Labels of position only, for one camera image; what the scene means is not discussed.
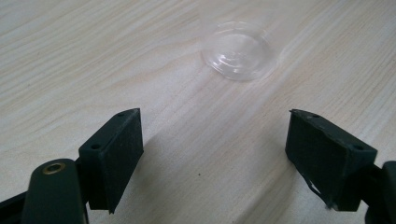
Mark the clear plastic round dish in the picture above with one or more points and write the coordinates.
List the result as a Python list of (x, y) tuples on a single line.
[(238, 53)]

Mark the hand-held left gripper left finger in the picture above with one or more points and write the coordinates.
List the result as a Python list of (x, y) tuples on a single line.
[(115, 161)]

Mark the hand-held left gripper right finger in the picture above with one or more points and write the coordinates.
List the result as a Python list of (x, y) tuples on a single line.
[(327, 161)]

